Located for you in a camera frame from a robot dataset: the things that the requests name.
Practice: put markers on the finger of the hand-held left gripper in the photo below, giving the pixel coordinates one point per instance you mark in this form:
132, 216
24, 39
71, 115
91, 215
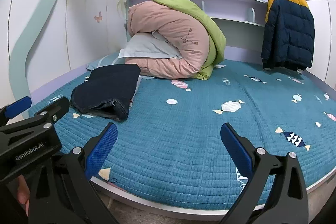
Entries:
18, 106
55, 108

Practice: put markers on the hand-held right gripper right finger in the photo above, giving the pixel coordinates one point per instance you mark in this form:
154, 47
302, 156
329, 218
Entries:
235, 150

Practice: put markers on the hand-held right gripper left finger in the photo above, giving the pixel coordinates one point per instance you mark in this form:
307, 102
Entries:
103, 150

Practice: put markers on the dark navy jeans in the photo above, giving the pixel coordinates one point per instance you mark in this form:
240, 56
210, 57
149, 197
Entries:
110, 85

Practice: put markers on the person's left hand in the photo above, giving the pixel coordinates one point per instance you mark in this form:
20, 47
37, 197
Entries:
23, 192

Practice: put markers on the teal quilted bedspread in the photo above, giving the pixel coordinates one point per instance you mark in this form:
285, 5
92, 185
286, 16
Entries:
197, 134

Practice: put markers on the striped light blue pillow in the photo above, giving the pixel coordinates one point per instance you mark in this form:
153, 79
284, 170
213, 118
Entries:
102, 61

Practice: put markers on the wardrobe with butterfly print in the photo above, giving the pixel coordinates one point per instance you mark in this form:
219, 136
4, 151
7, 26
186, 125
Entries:
78, 43

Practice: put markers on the white pillow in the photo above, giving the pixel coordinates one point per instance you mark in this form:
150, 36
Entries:
147, 48

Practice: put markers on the yellow and navy puffer jacket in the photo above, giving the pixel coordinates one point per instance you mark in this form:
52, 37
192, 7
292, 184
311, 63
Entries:
288, 29

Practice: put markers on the pink quilt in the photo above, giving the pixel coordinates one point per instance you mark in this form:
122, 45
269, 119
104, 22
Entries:
170, 24

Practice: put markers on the green quilt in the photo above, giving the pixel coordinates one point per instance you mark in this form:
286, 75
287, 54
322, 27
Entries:
189, 6

